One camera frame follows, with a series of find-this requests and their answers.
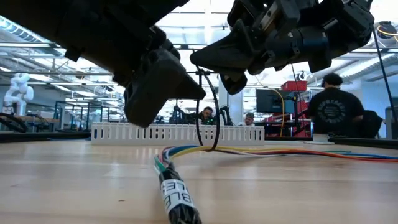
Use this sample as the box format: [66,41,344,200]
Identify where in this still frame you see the grey cabinet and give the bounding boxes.
[385,105,398,140]

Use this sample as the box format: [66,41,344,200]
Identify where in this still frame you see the black zip tie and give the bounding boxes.
[195,67,221,152]

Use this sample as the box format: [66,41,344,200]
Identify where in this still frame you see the yellow hanging cable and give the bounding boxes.
[271,88,285,138]

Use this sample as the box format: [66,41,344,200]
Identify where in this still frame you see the black monitor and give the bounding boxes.
[256,88,295,114]

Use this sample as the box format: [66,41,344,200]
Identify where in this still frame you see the multicolour wire harness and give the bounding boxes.
[154,144,398,224]

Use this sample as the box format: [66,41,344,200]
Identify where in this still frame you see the black chair backrest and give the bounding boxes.
[357,110,384,139]

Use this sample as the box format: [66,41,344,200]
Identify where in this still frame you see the person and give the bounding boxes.
[198,106,216,125]
[238,111,256,127]
[307,73,365,138]

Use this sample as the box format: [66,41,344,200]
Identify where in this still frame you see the black background gantry frame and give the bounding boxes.
[175,70,230,124]

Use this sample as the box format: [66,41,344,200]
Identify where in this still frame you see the black aluminium table frame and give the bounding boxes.
[0,130,398,149]

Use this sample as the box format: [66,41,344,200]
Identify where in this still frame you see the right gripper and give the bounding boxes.
[189,0,331,96]

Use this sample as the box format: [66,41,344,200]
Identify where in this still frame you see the thin black hanging cable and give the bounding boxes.
[290,63,308,125]

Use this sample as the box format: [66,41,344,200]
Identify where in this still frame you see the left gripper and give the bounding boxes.
[65,17,207,129]

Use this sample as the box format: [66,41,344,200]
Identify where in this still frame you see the white slotted cable duct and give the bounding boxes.
[91,122,266,146]

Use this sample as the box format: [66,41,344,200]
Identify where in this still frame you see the white building column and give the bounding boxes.
[218,74,244,124]

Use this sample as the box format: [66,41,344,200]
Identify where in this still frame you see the thick black hanging cable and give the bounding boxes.
[372,27,398,124]

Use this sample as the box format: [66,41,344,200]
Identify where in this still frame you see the black hose loop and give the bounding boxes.
[0,112,29,134]

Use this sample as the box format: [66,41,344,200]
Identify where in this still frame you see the red storage bin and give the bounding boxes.
[297,99,312,118]
[281,80,308,91]

